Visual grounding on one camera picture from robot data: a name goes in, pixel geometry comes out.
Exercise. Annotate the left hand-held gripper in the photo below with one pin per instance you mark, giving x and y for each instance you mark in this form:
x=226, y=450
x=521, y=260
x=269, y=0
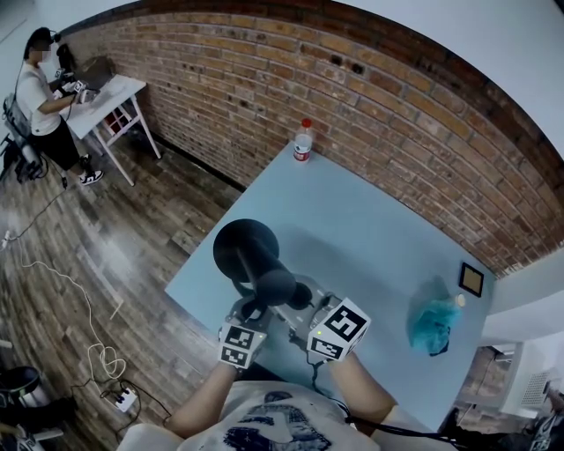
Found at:
x=240, y=343

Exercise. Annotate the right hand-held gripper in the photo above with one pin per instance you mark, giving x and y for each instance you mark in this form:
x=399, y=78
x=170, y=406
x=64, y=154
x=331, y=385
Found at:
x=341, y=328

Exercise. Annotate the black desk lamp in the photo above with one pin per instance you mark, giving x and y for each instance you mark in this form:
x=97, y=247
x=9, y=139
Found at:
x=247, y=246

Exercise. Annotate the person's left forearm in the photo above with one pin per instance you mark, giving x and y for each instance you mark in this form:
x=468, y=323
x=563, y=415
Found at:
x=207, y=405

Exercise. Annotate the person's right forearm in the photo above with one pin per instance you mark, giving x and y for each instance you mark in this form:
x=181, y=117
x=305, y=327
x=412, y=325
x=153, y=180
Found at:
x=363, y=392

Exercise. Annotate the person's white printed shirt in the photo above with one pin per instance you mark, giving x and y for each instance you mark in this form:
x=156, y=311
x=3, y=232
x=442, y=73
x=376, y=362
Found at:
x=273, y=418

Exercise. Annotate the blue plastic bag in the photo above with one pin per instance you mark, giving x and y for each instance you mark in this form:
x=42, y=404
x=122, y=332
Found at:
x=434, y=317

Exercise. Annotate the dark blue pouch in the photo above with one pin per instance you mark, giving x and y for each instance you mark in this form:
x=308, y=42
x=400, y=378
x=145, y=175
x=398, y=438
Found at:
x=439, y=349

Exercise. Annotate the white power strip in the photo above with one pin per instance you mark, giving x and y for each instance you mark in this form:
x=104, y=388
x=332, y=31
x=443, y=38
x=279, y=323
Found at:
x=126, y=400

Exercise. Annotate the clear red-capped water bottle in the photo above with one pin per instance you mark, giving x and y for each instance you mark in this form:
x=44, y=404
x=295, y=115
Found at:
x=303, y=147

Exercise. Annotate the small clear plastic bottle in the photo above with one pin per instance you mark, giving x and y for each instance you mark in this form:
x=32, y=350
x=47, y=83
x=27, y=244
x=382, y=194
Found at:
x=459, y=300

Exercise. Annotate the black framed cork board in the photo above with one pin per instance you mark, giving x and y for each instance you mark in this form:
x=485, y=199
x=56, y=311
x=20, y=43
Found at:
x=471, y=279

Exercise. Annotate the large white table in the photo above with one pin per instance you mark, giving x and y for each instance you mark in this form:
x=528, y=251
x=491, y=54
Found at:
x=515, y=379

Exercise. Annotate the black round bin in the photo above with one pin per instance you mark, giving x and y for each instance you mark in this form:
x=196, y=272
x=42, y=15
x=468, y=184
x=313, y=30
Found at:
x=24, y=383

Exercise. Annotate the small white table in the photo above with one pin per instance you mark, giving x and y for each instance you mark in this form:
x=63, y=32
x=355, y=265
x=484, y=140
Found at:
x=114, y=94

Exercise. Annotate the brown paper bag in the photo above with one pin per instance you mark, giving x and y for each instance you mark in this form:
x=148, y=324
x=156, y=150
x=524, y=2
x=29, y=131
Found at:
x=99, y=72

